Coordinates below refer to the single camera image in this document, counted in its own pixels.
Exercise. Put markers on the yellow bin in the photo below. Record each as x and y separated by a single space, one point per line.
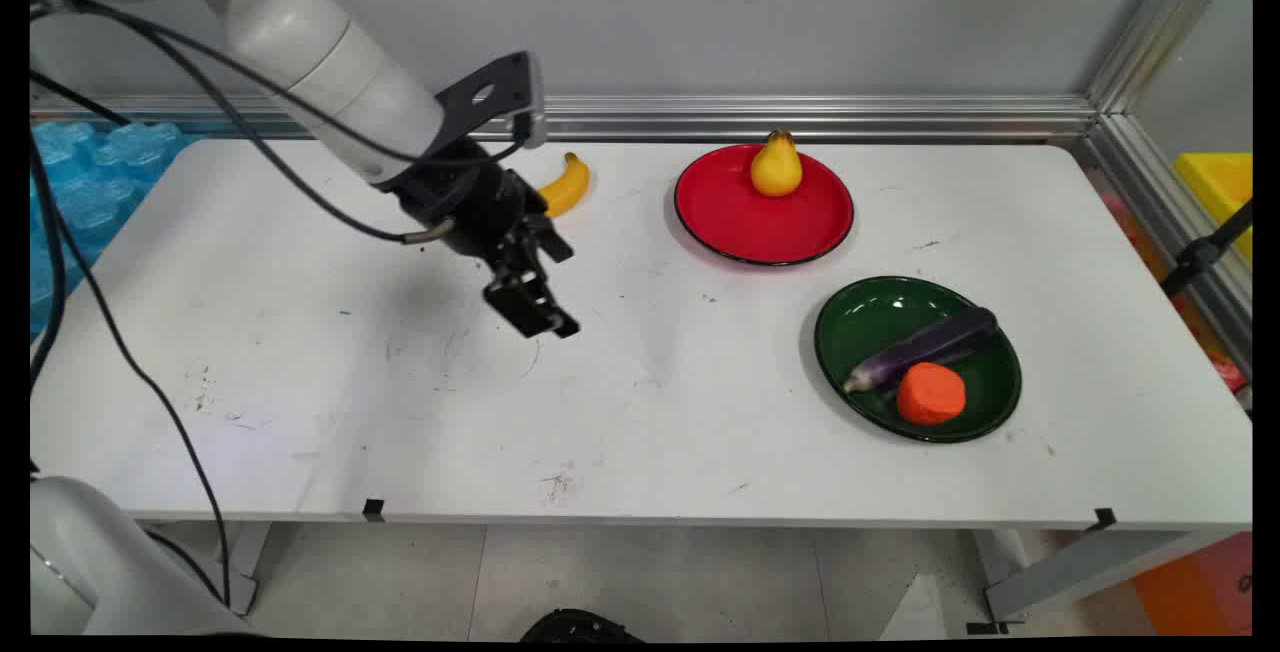
1220 187

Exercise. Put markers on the red plate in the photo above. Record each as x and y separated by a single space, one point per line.
745 222

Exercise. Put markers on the black round object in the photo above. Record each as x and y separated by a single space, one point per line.
580 627

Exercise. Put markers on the aluminium side frame rail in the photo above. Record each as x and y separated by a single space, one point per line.
1160 212

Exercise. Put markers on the black tape marker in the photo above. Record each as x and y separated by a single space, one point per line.
1104 519
373 509

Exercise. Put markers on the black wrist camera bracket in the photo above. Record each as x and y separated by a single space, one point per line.
490 92

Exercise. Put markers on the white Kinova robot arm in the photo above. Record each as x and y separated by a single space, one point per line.
290 27

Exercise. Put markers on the purple eggplant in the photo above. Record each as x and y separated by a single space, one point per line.
925 344

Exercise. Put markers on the orange box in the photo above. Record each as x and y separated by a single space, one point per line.
1195 592

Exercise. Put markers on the grey table leg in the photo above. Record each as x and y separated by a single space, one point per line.
1080 567
245 562

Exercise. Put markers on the upright aluminium frame post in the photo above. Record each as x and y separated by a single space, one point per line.
1160 27

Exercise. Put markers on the horizontal aluminium frame rail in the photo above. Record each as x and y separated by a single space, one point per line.
800 117

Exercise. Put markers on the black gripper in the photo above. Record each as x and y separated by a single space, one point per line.
470 202

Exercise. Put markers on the yellow pear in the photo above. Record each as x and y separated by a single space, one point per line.
776 170

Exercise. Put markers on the yellow banana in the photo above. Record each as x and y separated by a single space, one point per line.
568 187

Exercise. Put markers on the dark green plate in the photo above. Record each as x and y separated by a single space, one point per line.
870 322

